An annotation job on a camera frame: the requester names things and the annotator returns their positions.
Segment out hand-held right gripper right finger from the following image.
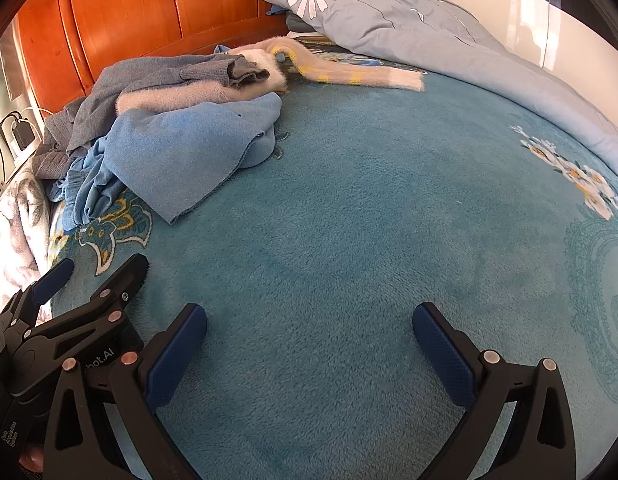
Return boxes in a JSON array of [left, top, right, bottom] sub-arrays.
[[412, 302, 578, 480]]

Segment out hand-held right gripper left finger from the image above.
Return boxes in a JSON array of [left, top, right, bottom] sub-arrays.
[[43, 303, 208, 480]]

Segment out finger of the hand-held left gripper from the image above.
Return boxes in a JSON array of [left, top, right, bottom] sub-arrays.
[[0, 258, 76, 332], [31, 254, 150, 352]]

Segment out grey knit sweater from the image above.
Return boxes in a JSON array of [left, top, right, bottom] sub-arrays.
[[34, 52, 270, 181]]

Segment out white grey floral quilt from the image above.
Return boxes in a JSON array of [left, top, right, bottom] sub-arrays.
[[0, 162, 52, 301]]

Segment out light blue thin garment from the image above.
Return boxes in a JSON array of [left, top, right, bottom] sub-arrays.
[[51, 142, 127, 226]]

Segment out black charger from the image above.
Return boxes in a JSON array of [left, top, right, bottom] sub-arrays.
[[10, 117, 36, 151]]

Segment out blue fleece garment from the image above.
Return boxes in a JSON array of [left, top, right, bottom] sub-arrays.
[[89, 94, 284, 226]]

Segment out teal floral fleece blanket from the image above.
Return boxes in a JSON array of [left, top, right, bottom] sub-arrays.
[[49, 67, 618, 480]]

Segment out pink fuzzy sweater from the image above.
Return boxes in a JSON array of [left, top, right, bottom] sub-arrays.
[[116, 47, 290, 113]]

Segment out orange wooden headboard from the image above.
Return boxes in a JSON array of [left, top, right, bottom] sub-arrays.
[[16, 0, 397, 116]]

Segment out pink yellow fuzzy scarf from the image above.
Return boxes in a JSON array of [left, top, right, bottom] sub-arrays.
[[229, 37, 424, 93]]

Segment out dark cloth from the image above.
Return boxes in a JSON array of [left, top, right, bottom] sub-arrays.
[[285, 12, 322, 42]]

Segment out light blue patterned pillow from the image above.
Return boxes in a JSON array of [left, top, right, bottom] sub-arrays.
[[253, 0, 618, 183]]

